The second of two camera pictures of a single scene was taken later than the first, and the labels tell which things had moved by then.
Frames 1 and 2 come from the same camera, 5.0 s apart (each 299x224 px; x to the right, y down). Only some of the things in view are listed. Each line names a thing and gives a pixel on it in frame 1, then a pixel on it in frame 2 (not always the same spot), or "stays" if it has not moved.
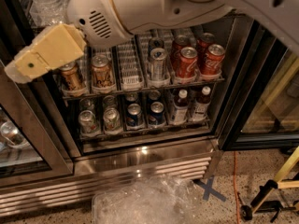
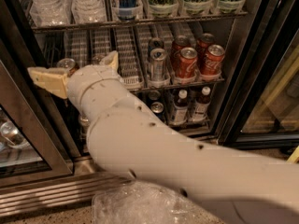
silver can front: [158, 63] stays
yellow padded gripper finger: [53, 45] -> [54, 80]
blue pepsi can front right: [156, 115] stays
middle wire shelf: [137, 90] stays
